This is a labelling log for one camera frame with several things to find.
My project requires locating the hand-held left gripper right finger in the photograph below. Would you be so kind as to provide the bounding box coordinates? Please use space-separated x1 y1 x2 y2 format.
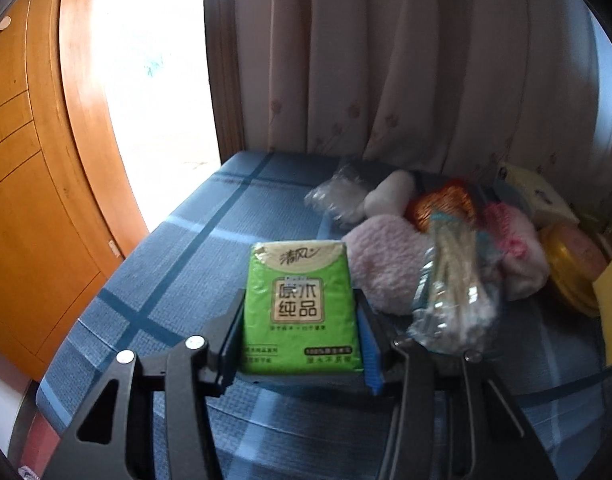
356 290 559 480

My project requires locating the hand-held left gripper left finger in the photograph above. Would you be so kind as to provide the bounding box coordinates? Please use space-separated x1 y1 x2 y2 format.
46 302 247 480

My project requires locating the green tissue pack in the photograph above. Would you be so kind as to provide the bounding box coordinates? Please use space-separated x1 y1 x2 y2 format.
238 241 364 376

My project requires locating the red orange fish plush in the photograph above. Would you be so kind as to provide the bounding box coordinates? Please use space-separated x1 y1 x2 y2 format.
405 180 479 233

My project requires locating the pink plush toy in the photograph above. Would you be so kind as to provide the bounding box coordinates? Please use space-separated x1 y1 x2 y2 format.
346 214 437 316

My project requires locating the bag of cotton swabs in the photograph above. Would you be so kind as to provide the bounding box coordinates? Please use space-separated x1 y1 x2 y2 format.
406 210 502 356

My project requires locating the white plush roll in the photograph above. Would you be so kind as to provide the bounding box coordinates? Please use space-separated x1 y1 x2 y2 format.
363 170 417 218

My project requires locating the crumpled clear plastic bag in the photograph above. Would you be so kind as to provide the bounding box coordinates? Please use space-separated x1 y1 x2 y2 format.
305 165 382 226

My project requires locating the pink and white fluffy cloth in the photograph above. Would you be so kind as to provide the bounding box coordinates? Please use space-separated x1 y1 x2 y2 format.
478 202 549 301

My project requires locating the yellow round tin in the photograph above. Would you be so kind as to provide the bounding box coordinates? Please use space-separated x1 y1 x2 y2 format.
538 223 609 317

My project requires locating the yellow sponge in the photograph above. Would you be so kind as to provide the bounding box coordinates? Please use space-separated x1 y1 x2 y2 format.
592 260 612 366

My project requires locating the wooden wardrobe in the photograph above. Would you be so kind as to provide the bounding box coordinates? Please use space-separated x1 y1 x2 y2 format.
0 0 124 381

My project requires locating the cream floral curtain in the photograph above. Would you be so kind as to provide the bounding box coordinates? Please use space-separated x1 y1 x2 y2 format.
203 0 609 181

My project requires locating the wooden door frame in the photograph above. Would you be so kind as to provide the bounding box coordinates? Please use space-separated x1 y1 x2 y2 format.
58 0 152 261

